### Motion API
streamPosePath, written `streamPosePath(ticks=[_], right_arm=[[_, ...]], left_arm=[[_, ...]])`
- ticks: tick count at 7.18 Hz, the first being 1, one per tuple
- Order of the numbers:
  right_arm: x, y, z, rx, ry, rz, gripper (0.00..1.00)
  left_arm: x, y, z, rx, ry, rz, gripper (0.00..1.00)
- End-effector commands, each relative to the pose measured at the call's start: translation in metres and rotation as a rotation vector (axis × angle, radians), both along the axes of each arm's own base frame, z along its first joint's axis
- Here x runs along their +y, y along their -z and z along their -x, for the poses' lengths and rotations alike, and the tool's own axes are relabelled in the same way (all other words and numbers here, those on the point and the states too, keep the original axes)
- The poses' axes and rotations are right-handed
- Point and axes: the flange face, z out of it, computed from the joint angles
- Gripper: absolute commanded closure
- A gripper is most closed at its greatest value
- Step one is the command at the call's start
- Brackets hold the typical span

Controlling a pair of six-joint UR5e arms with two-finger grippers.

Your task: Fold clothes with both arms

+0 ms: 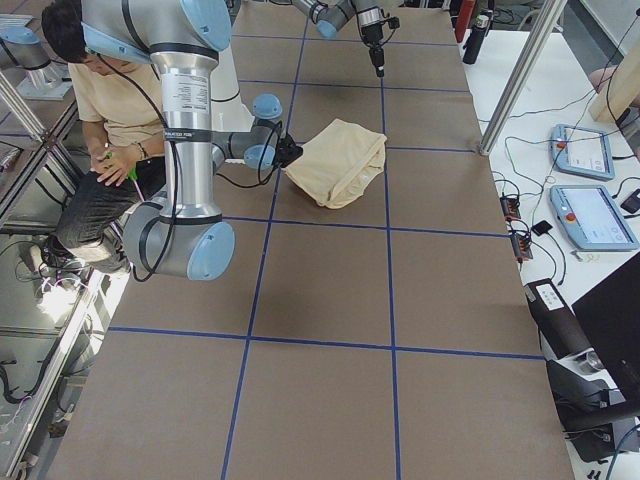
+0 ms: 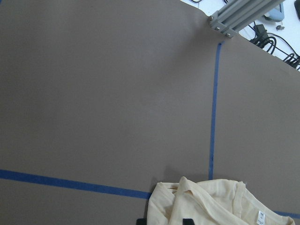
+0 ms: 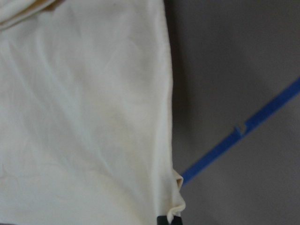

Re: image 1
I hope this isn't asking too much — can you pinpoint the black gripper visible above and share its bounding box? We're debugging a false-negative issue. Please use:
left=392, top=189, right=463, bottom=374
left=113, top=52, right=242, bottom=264
left=273, top=134, right=303, bottom=168
left=359, top=14, right=400, bottom=77

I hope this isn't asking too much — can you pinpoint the cream long-sleeve printed shirt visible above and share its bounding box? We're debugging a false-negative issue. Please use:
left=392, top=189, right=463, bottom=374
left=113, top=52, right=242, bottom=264
left=285, top=119, right=387, bottom=209

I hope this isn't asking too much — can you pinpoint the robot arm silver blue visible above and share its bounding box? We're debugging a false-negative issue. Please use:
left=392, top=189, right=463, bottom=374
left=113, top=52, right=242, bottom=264
left=291, top=0, right=400, bottom=78
left=82, top=1, right=303, bottom=281

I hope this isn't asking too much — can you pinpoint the black water bottle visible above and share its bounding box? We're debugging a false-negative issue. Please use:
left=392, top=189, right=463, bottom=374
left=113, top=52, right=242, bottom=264
left=462, top=14, right=491, bottom=65

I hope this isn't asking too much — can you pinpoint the red water bottle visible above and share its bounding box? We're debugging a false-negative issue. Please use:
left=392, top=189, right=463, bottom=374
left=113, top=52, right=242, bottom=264
left=454, top=0, right=476, bottom=43

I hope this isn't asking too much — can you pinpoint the seated person beige shirt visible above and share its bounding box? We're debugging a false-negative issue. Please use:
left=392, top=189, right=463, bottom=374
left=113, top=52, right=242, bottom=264
left=41, top=1, right=166, bottom=274

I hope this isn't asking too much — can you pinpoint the upper blue teach pendant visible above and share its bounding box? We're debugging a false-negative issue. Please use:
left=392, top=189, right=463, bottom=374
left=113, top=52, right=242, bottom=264
left=550, top=124, right=615, bottom=181

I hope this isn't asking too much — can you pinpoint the blue teach pendant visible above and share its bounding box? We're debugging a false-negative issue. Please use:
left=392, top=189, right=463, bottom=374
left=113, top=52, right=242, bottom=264
left=549, top=184, right=639, bottom=252
left=550, top=124, right=615, bottom=181

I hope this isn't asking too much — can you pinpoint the lower blue teach pendant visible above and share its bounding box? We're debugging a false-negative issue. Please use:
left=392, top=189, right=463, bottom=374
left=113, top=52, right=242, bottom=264
left=549, top=184, right=639, bottom=252

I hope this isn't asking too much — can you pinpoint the black cardboard tube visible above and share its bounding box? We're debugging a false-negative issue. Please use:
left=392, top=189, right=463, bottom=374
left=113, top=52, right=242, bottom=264
left=523, top=279, right=593, bottom=359

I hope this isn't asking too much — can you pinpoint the black monitor screen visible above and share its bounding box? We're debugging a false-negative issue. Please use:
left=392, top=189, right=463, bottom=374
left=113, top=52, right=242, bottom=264
left=572, top=255, right=639, bottom=399

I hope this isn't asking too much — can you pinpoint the aluminium frame post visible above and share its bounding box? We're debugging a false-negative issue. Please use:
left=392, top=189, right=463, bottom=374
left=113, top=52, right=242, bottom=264
left=478, top=0, right=567, bottom=156

